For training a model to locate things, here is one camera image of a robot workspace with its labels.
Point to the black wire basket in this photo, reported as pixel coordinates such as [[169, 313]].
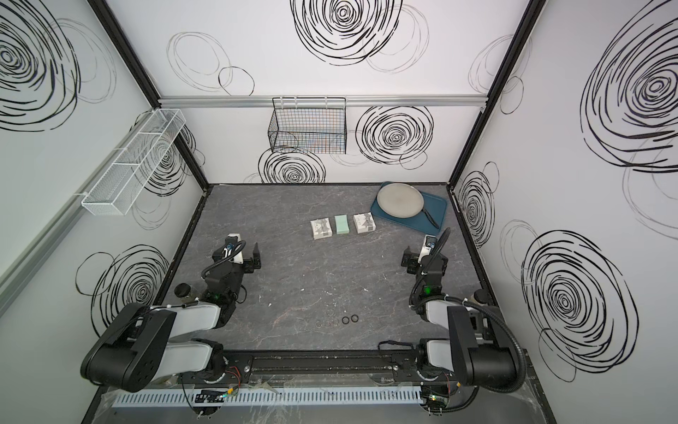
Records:
[[312, 124]]

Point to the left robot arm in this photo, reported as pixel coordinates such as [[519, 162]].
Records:
[[143, 343]]

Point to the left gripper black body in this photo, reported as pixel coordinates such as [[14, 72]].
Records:
[[238, 272]]

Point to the grey round pan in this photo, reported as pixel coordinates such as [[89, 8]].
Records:
[[403, 201]]

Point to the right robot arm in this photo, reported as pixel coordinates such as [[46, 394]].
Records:
[[480, 349]]

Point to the mint green jewelry box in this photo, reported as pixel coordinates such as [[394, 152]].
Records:
[[342, 224]]

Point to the white wire shelf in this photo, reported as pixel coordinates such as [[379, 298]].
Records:
[[135, 164]]

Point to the white gift box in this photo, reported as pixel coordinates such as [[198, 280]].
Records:
[[321, 228]]

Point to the white slotted cable duct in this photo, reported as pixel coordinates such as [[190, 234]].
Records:
[[337, 396]]

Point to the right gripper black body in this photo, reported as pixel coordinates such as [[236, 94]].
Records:
[[414, 268]]

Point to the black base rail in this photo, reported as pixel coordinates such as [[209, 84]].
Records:
[[393, 365]]

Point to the teal tray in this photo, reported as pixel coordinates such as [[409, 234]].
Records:
[[436, 205]]

